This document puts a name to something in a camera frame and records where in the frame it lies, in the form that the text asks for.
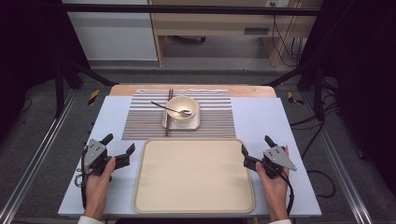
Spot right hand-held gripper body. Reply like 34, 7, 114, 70
253, 145, 298, 180

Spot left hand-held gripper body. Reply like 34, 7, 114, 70
83, 138, 125, 175

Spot beige plastic tray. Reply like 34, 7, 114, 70
133, 137, 256, 215

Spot metal spoon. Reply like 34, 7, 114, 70
150, 101, 193, 118

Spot cream bowl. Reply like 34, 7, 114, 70
166, 95, 199, 122

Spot person's right hand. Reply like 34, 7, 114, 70
255, 146, 291, 202

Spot person's left hand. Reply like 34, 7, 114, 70
83, 157, 117, 198

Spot metal carabiner clip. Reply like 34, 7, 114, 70
74, 174, 87, 189

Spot striped woven placemat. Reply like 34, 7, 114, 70
121, 89, 237, 141

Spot yellow black floor tape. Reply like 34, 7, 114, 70
287, 91, 304, 105
87, 89, 101, 106

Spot light wooden table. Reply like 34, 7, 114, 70
109, 83, 277, 98

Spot cream square plate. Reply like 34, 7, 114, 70
162, 101, 201, 131

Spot black metal stand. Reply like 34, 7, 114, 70
264, 59, 326, 122
52, 52, 117, 119

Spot white cabinet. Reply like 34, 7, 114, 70
61, 0, 159, 62

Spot dark curtain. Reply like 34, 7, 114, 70
298, 0, 396, 188
0, 0, 92, 138

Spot dark object under desk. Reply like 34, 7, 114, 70
169, 35, 207, 45

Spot light wooden desk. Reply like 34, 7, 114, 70
148, 0, 325, 68

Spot white power strip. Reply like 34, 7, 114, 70
264, 0, 290, 8

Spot black horizontal metal bar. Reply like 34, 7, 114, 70
60, 3, 321, 17

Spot right hand-held gripper cable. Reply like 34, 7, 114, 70
278, 172, 295, 217

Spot hand-held gripper cable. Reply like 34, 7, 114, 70
74, 147, 90, 210
278, 172, 295, 217

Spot black floor cables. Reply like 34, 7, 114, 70
289, 77, 338, 199

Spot left hand-held gripper cable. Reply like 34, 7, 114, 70
74, 147, 90, 210

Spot aluminium floor rail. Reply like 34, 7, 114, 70
303, 92, 375, 224
0, 90, 78, 224

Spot black hanging cables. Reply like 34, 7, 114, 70
271, 14, 305, 68

